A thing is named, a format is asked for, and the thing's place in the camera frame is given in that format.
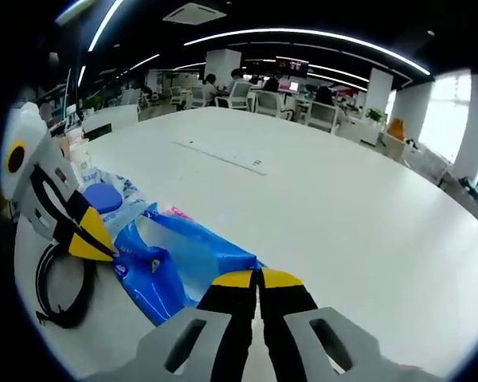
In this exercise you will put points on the teal object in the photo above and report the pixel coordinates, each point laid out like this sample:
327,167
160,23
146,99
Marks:
472,191

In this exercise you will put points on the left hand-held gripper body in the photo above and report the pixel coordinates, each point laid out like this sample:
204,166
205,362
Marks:
24,131

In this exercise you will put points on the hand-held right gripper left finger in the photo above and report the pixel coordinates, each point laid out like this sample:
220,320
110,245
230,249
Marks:
233,318

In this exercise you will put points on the white low cabinet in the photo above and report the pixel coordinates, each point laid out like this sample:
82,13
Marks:
111,119

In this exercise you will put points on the potted green plant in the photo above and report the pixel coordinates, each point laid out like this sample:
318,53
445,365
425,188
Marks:
376,115
92,103

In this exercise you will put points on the white built-in power strip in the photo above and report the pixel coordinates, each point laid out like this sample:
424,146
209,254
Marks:
223,157

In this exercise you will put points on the straight ceiling light strip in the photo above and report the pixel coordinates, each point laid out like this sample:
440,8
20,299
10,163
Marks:
105,24

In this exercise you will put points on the blue tissue pack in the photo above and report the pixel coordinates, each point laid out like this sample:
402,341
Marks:
207,258

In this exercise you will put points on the long curved ceiling light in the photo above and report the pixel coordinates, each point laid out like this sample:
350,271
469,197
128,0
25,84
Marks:
302,32

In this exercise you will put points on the hanging display screen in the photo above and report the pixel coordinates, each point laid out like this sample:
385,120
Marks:
292,67

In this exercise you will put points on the orange bag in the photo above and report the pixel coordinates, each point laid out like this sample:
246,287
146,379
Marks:
396,128

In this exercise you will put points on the row of white office chairs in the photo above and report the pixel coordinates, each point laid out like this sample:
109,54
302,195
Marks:
322,115

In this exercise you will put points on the ceiling air conditioner vent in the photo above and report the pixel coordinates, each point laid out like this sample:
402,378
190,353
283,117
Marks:
194,14

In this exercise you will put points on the blue-lid wet wipes pack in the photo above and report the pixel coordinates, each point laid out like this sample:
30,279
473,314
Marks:
101,197

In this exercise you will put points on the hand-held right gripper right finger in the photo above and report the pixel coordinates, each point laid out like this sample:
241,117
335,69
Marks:
280,318

